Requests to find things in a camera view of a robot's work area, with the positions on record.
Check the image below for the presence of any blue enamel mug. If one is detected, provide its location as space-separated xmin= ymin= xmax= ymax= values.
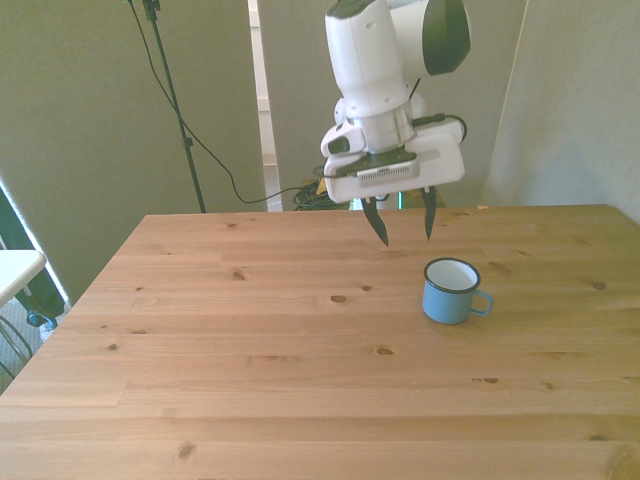
xmin=421 ymin=256 xmax=496 ymax=326

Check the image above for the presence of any white side table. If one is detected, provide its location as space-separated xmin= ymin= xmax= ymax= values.
xmin=0 ymin=248 xmax=48 ymax=307

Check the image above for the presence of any black tripod pole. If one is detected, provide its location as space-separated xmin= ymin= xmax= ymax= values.
xmin=141 ymin=0 xmax=209 ymax=215

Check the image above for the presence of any green coiled cable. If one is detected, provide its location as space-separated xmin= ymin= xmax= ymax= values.
xmin=291 ymin=179 xmax=335 ymax=212

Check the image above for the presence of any thin black floor cable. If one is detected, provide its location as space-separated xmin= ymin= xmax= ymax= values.
xmin=122 ymin=0 xmax=322 ymax=205

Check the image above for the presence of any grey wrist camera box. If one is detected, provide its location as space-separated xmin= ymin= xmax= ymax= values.
xmin=313 ymin=149 xmax=421 ymax=189

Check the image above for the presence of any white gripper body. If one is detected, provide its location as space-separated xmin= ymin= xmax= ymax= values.
xmin=323 ymin=120 xmax=467 ymax=205

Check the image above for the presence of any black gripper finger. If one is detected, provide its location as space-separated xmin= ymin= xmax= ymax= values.
xmin=361 ymin=195 xmax=391 ymax=248
xmin=420 ymin=186 xmax=439 ymax=243

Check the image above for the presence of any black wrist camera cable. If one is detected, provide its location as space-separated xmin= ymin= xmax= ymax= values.
xmin=411 ymin=113 xmax=469 ymax=145

